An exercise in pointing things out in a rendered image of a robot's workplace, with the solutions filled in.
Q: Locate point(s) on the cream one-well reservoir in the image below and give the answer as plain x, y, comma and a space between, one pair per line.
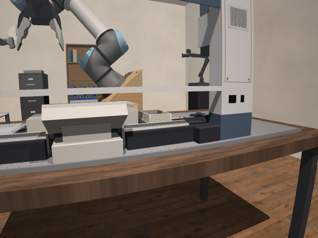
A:
154, 116

